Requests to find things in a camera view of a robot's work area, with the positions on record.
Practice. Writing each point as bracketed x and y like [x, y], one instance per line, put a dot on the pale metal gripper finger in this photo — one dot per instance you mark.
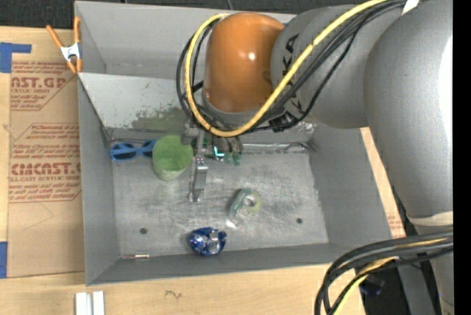
[201, 177]
[191, 183]

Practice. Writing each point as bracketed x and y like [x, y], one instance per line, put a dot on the translucent green cup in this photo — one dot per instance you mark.
[171, 159]

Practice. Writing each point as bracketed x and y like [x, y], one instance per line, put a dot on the grey metal bin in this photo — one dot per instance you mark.
[154, 203]

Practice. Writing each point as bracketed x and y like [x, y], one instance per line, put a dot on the clear pale green tape roll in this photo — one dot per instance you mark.
[246, 204]

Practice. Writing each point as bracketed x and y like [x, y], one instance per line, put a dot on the blue crumpled foil packet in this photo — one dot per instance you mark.
[206, 241]

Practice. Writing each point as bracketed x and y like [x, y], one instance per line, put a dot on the blue sunglasses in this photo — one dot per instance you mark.
[123, 151]

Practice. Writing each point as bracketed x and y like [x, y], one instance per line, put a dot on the small brown stick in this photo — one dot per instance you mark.
[136, 256]

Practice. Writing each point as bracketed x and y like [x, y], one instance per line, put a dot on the brown cardboard board red print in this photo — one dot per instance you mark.
[40, 218]

